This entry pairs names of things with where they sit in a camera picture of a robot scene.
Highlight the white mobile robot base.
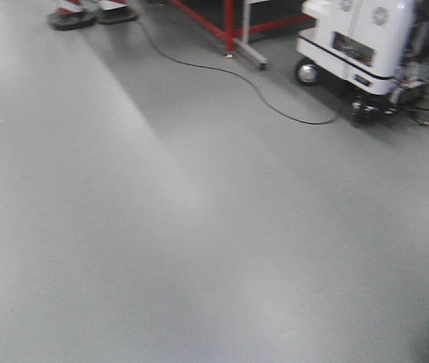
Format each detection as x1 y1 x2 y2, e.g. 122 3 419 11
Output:
294 0 429 123

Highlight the grey metal stand leg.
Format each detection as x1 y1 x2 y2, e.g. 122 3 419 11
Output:
233 0 269 70

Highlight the red white traffic cone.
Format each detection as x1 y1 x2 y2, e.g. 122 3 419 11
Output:
97 0 138 25
46 0 97 31

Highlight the black floor cable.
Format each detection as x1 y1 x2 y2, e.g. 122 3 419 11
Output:
135 18 339 125

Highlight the red metal rack frame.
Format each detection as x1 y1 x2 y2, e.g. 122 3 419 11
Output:
168 0 312 53

